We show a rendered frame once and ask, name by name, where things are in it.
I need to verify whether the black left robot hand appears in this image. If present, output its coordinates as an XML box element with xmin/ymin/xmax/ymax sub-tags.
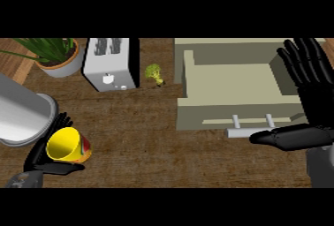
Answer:
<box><xmin>22</xmin><ymin>111</ymin><xmax>85</xmax><ymax>177</ymax></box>

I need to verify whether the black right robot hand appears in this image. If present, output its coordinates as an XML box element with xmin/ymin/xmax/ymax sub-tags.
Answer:
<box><xmin>248</xmin><ymin>37</ymin><xmax>334</xmax><ymax>152</ymax></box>

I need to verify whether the yellow cup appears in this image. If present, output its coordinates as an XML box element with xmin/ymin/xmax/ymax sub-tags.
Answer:
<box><xmin>44</xmin><ymin>126</ymin><xmax>93</xmax><ymax>164</ymax></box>

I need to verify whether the beige open drawer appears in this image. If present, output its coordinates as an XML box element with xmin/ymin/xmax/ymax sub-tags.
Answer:
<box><xmin>174</xmin><ymin>49</ymin><xmax>313</xmax><ymax>132</ymax></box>

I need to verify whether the grey cylindrical pot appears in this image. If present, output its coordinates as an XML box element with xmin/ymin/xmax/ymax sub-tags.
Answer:
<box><xmin>0</xmin><ymin>72</ymin><xmax>60</xmax><ymax>148</ymax></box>

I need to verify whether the beige cabinet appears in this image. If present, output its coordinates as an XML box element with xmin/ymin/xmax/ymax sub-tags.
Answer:
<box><xmin>172</xmin><ymin>37</ymin><xmax>328</xmax><ymax>85</ymax></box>

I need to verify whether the potted green plant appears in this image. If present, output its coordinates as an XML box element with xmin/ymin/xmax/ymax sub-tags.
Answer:
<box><xmin>0</xmin><ymin>37</ymin><xmax>84</xmax><ymax>79</ymax></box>

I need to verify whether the white toaster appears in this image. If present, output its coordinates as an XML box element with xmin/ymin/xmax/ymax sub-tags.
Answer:
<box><xmin>81</xmin><ymin>37</ymin><xmax>140</xmax><ymax>93</ymax></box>

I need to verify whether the green broccoli floret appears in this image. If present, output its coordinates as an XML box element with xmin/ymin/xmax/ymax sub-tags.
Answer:
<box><xmin>143</xmin><ymin>63</ymin><xmax>166</xmax><ymax>88</ymax></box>

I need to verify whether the white drawer handle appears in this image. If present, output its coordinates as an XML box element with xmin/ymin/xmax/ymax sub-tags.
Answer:
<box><xmin>224</xmin><ymin>113</ymin><xmax>279</xmax><ymax>139</ymax></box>

